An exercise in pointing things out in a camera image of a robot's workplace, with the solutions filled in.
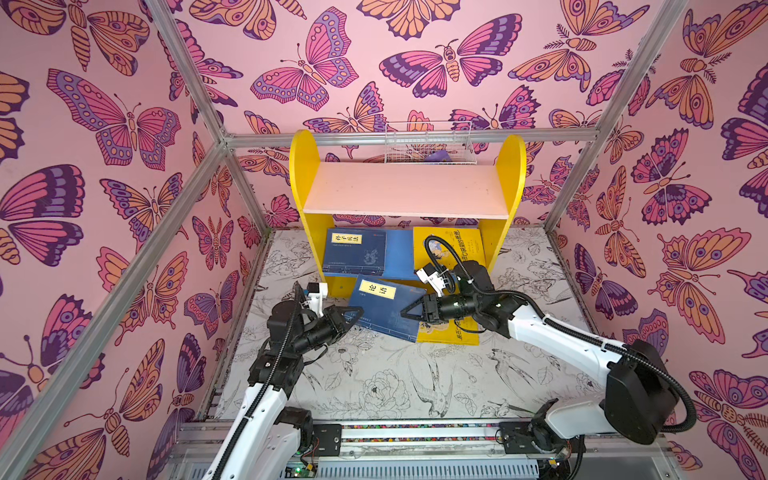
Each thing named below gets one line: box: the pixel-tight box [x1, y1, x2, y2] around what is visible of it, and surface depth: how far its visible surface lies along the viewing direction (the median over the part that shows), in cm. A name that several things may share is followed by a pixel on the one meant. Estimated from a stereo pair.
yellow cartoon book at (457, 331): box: [417, 316, 481, 346], surface depth 92 cm
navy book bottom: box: [351, 274, 427, 342], surface depth 76 cm
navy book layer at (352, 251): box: [322, 228, 386, 276], surface depth 91 cm
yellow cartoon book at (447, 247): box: [413, 227, 487, 271], surface depth 91 cm
